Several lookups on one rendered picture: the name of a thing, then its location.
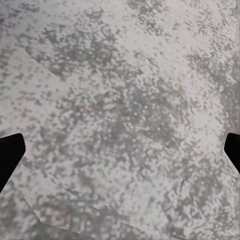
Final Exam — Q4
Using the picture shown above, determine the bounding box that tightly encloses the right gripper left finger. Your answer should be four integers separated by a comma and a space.
0, 133, 26, 193

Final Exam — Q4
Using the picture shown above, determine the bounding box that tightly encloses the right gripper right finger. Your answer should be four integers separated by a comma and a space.
224, 133, 240, 173

